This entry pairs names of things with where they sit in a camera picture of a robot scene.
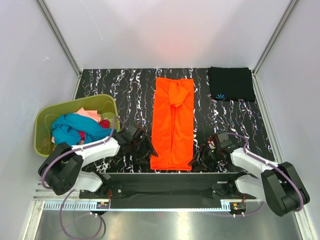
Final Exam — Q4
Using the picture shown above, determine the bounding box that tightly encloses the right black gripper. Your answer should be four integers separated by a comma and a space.
187, 143, 221, 173

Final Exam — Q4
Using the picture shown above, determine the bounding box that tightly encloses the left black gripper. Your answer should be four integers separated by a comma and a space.
129, 135, 158, 164

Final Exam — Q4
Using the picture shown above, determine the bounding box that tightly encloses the orange t shirt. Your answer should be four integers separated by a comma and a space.
150, 77, 195, 171

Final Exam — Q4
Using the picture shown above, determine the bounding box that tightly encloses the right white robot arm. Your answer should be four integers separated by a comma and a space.
188, 132, 310, 217

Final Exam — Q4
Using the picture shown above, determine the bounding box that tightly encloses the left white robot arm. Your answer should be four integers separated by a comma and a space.
38, 125, 158, 198

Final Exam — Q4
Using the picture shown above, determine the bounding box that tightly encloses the dark red t shirt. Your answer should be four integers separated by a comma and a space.
99, 119, 110, 129

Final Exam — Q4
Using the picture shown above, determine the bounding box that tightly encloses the olive green plastic basket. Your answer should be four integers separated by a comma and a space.
33, 94, 118, 157

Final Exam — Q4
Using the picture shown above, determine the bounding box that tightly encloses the pink t shirt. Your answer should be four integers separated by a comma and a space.
75, 107, 102, 123

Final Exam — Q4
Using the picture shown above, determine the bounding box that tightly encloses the teal t shirt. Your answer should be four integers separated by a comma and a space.
51, 113, 117, 146

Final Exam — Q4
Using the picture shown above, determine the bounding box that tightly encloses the folded black t shirt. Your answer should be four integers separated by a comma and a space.
207, 66, 256, 102

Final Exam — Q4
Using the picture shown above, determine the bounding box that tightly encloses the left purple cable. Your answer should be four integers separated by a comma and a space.
41, 115, 126, 238

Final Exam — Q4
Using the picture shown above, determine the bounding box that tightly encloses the purple cable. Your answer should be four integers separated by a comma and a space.
41, 115, 126, 238
226, 132, 307, 217

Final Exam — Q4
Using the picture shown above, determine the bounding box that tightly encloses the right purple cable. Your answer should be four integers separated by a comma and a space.
226, 132, 307, 217

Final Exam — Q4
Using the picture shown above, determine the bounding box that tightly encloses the aluminium frame rail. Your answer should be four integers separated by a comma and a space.
33, 181, 80, 201

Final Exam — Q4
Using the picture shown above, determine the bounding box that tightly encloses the left aluminium corner post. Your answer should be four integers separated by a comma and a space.
35, 0, 82, 77

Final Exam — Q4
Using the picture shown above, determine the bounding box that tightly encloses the aluminium corner post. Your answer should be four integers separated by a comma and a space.
252, 0, 300, 75
35, 0, 82, 77

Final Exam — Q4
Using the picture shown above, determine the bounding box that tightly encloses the right aluminium corner post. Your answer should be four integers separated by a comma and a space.
252, 0, 300, 75

